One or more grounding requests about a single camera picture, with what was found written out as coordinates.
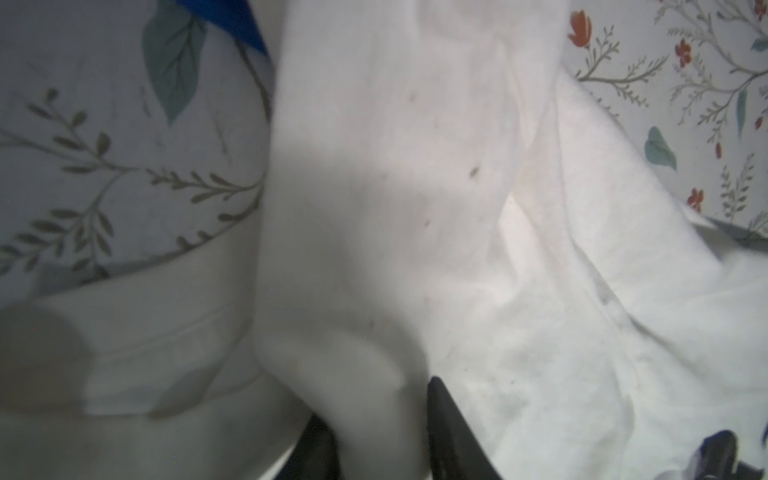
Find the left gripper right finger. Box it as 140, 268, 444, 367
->
427, 376, 501, 480

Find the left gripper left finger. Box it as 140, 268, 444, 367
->
274, 415, 341, 480

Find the white t shirt with print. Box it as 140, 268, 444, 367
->
0, 0, 768, 480

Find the floral table cloth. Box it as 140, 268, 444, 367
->
1, 1, 767, 304

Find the folded blue t shirt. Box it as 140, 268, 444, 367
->
178, 0, 268, 56

